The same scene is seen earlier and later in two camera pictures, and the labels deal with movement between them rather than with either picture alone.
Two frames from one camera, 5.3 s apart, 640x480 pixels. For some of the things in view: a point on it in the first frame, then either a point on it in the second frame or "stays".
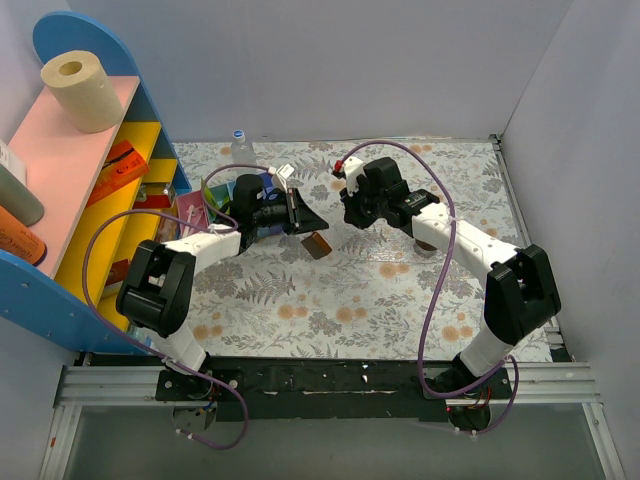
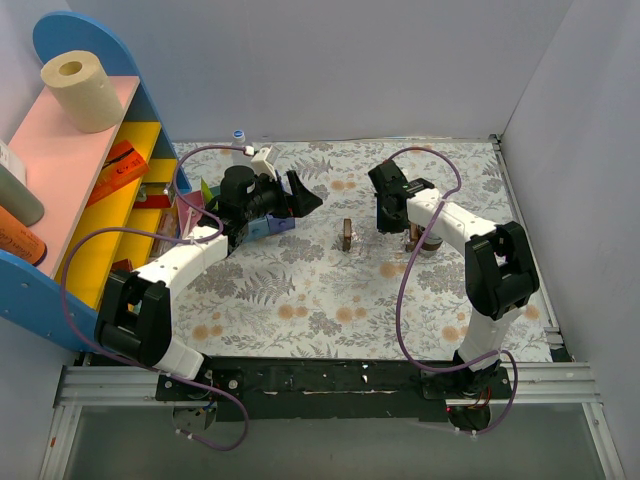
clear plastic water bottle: x=243 y=154 stays
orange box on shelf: x=123 y=165 stays
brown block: x=316 y=245 → x=347 y=234
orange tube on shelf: x=21 y=240 stays
